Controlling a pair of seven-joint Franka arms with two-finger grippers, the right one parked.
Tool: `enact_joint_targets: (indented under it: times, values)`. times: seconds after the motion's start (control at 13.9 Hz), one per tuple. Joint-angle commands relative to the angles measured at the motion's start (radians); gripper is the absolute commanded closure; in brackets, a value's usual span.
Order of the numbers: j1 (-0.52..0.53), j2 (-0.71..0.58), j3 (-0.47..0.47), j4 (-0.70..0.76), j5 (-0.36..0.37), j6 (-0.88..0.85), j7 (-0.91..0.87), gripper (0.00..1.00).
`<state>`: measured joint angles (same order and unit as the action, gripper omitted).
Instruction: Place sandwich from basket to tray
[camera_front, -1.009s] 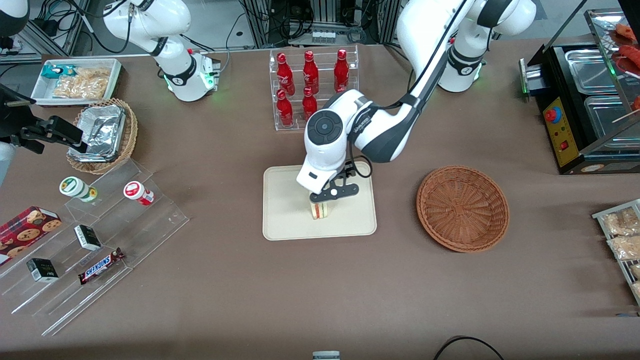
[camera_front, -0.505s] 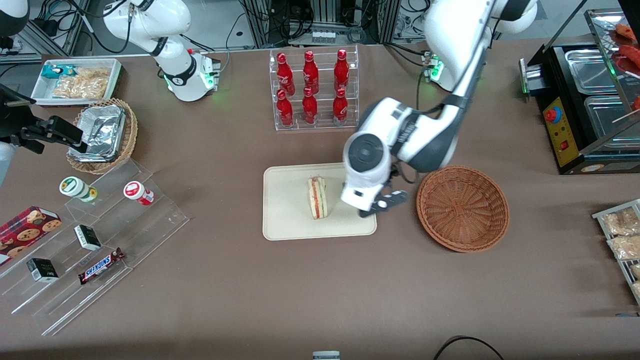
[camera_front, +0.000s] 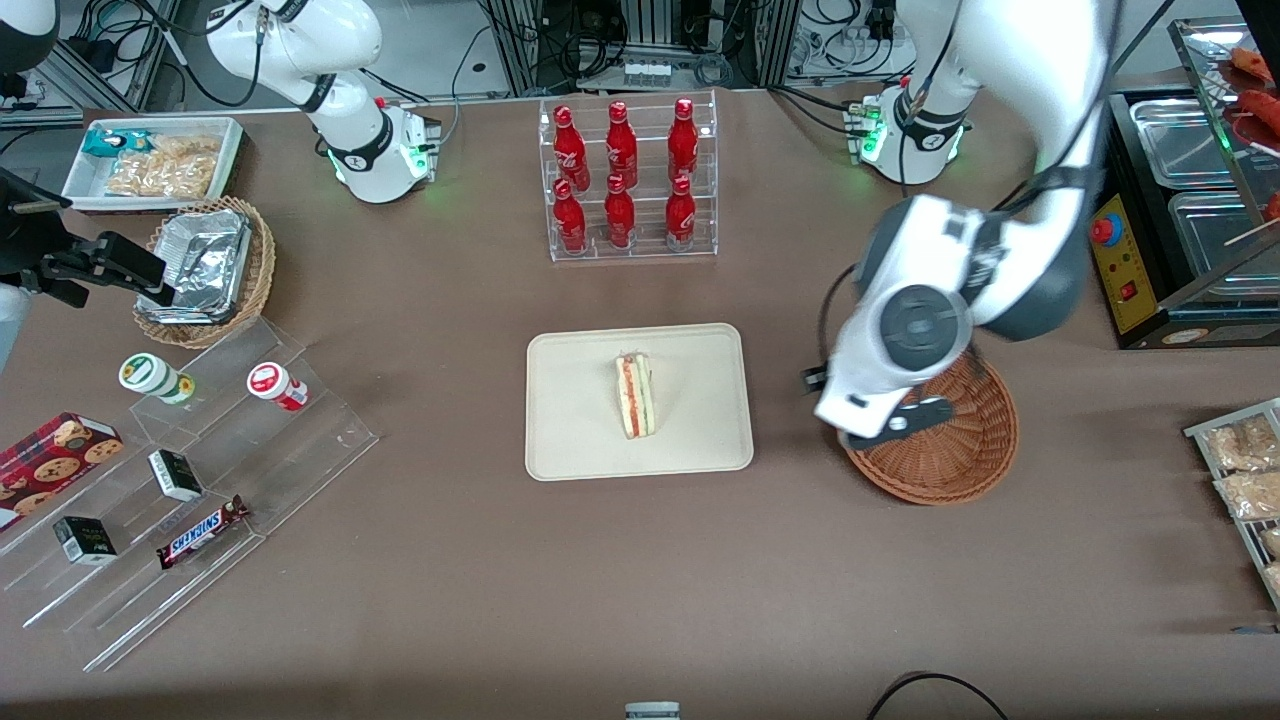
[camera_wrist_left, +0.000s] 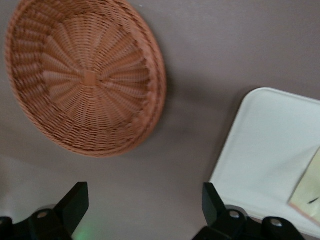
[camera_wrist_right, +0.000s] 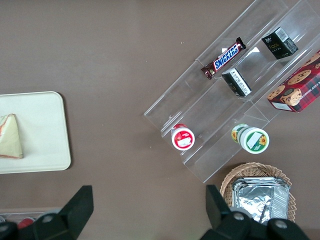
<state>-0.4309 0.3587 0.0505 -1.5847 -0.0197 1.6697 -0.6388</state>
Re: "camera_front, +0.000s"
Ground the black cable loop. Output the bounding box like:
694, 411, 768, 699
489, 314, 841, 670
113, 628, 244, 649
865, 672, 1011, 720

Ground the aluminium foil container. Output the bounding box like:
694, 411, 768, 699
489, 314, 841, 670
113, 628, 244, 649
138, 208, 252, 324

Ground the red cola bottle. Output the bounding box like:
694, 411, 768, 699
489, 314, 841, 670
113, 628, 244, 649
605, 101, 639, 188
553, 179, 588, 254
668, 97, 699, 183
553, 105, 591, 191
665, 175, 697, 251
604, 174, 636, 249

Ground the triangular sandwich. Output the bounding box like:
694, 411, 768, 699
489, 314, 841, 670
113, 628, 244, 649
614, 350, 660, 441

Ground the metal wire rack tray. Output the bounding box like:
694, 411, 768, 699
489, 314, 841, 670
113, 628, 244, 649
1184, 398, 1280, 613

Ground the round brown wicker basket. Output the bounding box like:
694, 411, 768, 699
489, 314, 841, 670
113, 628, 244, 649
840, 350, 1020, 506

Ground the black food warmer appliance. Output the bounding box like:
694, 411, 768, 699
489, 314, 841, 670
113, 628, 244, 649
1085, 15, 1280, 351

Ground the green lid small bottle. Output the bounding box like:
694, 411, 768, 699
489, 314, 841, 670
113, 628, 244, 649
119, 353, 196, 406

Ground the aluminium frame structure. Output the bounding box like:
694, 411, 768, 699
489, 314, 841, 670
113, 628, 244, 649
483, 0, 801, 97

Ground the small black box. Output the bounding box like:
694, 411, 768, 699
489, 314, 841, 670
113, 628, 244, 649
53, 516, 119, 567
148, 449, 204, 503

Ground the red lid small bottle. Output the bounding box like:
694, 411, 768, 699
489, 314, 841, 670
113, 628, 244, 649
247, 362, 309, 413

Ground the steel food pan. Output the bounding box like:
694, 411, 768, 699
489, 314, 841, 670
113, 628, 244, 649
1128, 97, 1247, 191
1166, 190, 1280, 303

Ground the clear bag of crackers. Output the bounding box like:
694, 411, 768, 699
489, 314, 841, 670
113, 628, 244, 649
105, 135, 222, 199

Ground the white rectangular bin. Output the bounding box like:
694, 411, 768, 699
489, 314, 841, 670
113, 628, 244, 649
62, 117, 246, 213

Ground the clear acrylic stepped display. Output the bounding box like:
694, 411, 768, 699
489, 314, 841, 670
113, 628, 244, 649
0, 318, 379, 673

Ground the snickers chocolate bar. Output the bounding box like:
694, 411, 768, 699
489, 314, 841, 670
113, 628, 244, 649
157, 495, 250, 571

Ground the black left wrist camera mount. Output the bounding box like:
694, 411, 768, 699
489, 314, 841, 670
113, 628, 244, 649
838, 394, 956, 452

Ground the teal snack packet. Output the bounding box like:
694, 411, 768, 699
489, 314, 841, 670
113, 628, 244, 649
82, 129, 153, 160

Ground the clear acrylic bottle rack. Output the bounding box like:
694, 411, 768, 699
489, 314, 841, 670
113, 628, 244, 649
538, 89, 719, 263

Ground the red cookie box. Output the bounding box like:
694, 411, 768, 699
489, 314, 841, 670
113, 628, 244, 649
0, 412, 124, 533

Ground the light wicker basket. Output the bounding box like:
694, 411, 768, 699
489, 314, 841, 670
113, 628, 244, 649
133, 196, 276, 349

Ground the beige rectangular tray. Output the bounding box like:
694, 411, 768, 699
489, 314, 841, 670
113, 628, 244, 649
525, 323, 754, 482

